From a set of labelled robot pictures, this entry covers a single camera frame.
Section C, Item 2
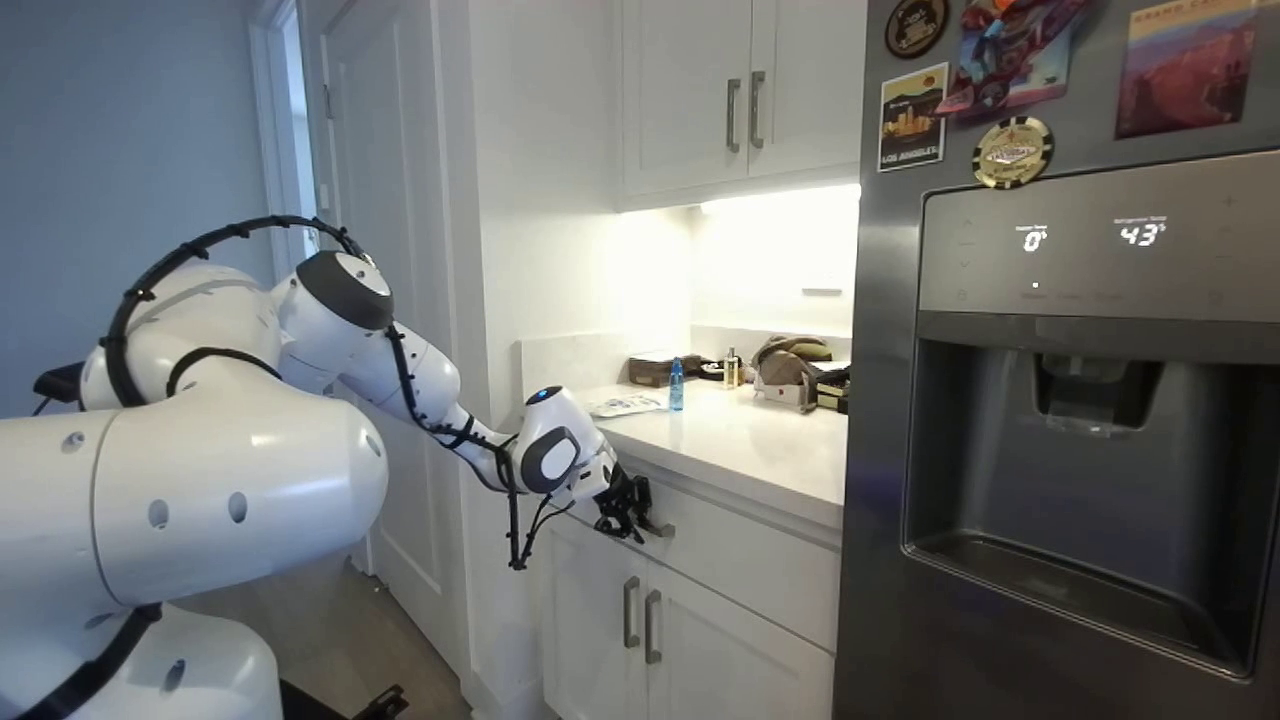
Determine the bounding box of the white upper cabinet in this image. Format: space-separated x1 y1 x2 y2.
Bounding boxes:
616 0 867 212

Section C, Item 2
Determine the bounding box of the stainless steel refrigerator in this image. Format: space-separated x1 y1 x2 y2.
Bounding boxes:
833 0 1280 720

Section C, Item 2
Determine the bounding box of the printed leaflet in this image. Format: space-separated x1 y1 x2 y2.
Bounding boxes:
587 392 668 420

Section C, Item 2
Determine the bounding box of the white drawer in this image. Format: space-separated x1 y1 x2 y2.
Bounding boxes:
566 452 843 653

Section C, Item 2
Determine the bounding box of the white lower cabinet door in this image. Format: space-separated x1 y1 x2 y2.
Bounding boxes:
646 565 837 720
540 515 651 720

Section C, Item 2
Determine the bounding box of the canyon picture magnet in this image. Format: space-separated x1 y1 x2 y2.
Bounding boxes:
1114 0 1260 140

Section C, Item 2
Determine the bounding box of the round black magnet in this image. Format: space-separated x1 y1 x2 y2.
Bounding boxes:
885 0 950 60

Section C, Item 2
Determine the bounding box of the city poster magnet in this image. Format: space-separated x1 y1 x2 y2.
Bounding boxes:
877 62 950 174

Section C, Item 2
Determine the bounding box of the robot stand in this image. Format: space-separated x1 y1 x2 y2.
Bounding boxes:
278 678 411 720

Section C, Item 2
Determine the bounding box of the stack of black items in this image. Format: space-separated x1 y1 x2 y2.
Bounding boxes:
814 361 852 415

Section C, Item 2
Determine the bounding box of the white upper cabinet door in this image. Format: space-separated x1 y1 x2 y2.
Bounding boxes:
622 0 753 197
748 0 867 179

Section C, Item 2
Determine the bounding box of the colourful figure magnet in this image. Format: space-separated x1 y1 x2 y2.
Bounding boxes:
935 0 1093 123

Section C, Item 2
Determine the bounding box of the white room door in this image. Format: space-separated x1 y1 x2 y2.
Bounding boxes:
318 0 475 681

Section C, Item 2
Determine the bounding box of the olive bag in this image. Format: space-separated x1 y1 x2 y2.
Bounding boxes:
751 334 834 412

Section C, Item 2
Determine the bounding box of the white cabinet door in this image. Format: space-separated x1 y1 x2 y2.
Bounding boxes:
622 0 753 197
540 515 651 720
646 565 837 720
748 0 867 179

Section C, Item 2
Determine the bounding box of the round chip magnet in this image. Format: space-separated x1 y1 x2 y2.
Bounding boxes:
971 115 1055 190

